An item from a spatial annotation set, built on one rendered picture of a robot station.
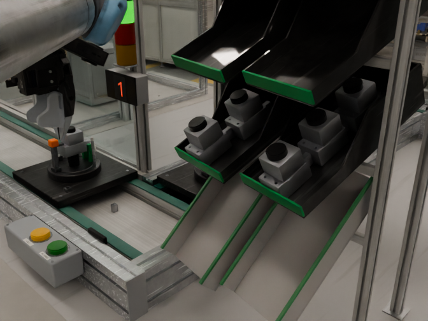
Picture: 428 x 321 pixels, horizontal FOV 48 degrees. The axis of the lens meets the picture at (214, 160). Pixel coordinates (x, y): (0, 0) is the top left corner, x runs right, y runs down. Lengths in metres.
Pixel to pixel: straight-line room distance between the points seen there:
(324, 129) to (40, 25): 0.41
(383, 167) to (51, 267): 0.65
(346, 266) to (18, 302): 0.72
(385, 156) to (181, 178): 0.67
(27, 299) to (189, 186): 0.45
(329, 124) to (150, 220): 0.61
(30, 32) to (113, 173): 0.88
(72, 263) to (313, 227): 0.50
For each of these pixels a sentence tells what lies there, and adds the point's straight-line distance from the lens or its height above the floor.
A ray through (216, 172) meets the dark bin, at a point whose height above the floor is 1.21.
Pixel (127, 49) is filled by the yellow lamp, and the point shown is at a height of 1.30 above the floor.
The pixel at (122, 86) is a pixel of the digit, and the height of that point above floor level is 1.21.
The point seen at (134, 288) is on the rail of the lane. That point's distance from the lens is 0.95.
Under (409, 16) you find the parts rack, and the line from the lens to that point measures 0.67.
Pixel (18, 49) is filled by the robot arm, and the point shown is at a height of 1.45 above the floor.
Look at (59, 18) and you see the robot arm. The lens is 0.53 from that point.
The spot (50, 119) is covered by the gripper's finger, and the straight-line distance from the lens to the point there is 0.84.
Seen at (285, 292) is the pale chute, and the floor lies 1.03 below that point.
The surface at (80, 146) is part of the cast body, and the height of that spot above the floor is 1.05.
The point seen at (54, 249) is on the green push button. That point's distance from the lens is 1.03.
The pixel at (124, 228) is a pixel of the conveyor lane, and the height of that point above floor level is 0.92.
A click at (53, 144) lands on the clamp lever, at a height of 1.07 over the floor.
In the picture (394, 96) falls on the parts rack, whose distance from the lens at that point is 0.69.
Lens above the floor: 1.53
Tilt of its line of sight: 24 degrees down
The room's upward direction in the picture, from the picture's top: straight up
